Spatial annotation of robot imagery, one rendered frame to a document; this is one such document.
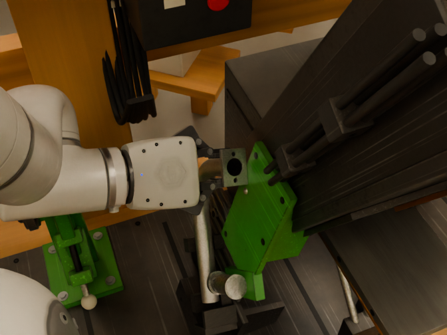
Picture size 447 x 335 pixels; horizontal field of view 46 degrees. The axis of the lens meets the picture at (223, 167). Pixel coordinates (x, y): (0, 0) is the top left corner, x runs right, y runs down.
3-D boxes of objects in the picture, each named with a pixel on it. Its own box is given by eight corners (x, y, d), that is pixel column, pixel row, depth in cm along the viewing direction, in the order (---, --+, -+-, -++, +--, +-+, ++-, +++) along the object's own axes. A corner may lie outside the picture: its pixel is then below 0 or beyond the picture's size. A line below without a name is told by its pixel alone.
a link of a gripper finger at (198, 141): (198, 159, 75) (239, 156, 78) (196, 137, 75) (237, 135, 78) (189, 159, 78) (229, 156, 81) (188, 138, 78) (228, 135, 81)
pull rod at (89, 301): (100, 309, 95) (94, 294, 90) (84, 314, 94) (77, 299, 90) (93, 283, 98) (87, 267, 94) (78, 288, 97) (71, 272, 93)
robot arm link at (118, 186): (111, 215, 67) (134, 213, 69) (105, 147, 67) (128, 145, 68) (96, 211, 75) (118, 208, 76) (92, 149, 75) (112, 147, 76)
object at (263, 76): (382, 204, 114) (428, 82, 89) (255, 247, 107) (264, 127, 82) (340, 147, 126) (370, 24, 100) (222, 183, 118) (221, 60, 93)
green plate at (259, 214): (291, 281, 85) (341, 192, 72) (246, 291, 82) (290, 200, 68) (262, 226, 92) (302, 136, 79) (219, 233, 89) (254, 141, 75)
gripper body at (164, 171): (126, 217, 69) (205, 207, 74) (120, 139, 68) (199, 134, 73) (112, 212, 75) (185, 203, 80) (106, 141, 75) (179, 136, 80)
